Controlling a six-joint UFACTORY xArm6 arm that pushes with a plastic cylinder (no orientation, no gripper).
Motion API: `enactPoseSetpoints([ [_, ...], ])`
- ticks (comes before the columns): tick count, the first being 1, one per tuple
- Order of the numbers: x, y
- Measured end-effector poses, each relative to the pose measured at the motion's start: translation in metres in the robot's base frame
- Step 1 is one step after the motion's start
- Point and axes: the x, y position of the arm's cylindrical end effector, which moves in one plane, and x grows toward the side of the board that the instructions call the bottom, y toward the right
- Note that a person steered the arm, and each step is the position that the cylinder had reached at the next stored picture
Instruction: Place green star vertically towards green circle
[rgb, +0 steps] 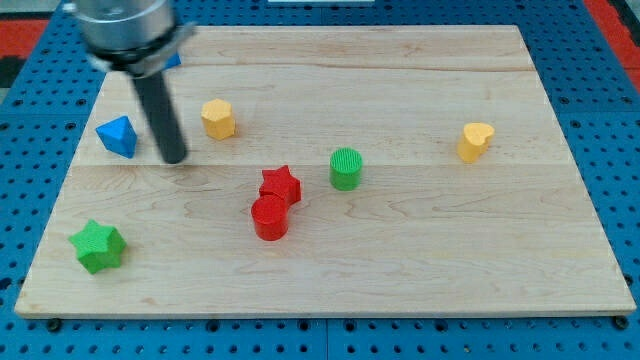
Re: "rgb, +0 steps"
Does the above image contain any red star block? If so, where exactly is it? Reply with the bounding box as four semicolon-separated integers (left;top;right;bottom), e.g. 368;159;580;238
259;165;302;207

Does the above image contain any yellow hexagon block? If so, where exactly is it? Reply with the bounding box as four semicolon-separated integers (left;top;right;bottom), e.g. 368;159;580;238
201;99;236;140

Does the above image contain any red cylinder block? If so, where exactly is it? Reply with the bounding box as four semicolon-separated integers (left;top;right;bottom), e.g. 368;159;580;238
251;195;288;241

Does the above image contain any yellow heart block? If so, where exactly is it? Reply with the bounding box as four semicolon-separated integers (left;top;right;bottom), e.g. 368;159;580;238
456;122;495;163

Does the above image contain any wooden board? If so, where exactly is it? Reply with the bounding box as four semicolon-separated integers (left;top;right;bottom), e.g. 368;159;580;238
15;25;636;319

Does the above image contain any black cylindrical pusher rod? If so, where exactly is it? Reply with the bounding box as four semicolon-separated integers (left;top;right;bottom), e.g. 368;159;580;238
132;72;187;164

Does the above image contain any blue triangle block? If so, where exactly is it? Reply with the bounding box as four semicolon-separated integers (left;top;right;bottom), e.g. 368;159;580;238
96;116;137;159

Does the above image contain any green star block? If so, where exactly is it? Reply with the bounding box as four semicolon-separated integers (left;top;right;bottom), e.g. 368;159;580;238
68;219;127;274

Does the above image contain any green cylinder block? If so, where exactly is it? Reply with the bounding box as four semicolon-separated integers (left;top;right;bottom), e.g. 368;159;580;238
329;147;363;191

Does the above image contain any blue block behind arm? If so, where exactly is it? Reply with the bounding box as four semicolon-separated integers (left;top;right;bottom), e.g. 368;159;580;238
165;53;181;69

